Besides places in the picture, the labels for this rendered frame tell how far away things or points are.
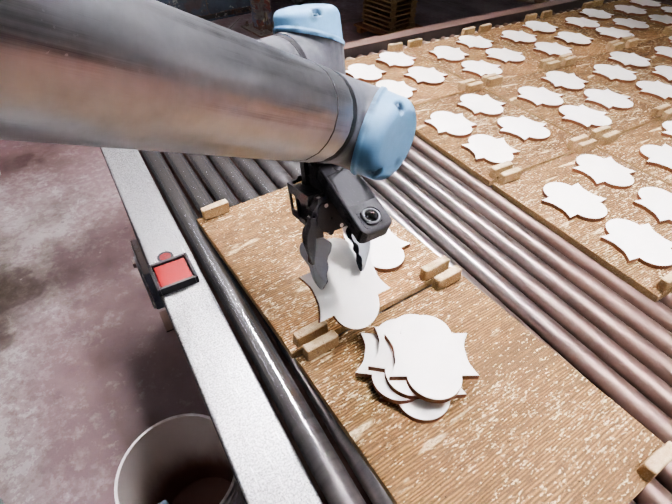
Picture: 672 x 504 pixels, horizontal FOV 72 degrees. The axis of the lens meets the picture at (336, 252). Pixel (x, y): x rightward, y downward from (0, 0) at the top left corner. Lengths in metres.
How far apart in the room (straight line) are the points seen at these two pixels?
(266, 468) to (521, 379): 0.39
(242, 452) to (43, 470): 1.28
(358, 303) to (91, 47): 0.56
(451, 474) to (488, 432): 0.08
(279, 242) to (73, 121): 0.73
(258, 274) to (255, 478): 0.36
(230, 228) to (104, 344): 1.24
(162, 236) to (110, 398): 1.04
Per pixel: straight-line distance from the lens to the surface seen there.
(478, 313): 0.83
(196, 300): 0.88
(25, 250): 2.77
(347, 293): 0.71
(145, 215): 1.11
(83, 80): 0.22
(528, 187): 1.17
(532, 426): 0.74
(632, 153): 1.42
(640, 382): 0.89
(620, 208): 1.19
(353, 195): 0.57
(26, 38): 0.21
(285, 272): 0.87
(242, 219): 1.00
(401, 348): 0.71
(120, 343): 2.11
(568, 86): 1.71
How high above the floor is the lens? 1.55
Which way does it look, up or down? 43 degrees down
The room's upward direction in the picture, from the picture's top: straight up
